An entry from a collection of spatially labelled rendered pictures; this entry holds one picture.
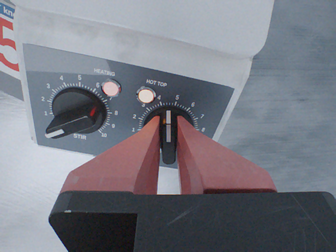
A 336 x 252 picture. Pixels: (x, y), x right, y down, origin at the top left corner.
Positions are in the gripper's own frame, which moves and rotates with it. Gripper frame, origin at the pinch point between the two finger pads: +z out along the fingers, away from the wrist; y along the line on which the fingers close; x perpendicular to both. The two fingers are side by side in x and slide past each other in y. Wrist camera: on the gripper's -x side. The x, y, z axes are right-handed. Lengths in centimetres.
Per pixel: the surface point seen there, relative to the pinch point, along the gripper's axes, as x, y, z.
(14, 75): -1.3, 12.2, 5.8
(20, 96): 0.2, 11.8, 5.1
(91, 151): 2.7, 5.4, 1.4
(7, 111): 1.4, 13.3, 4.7
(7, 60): -2.6, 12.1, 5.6
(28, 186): 7.2, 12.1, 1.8
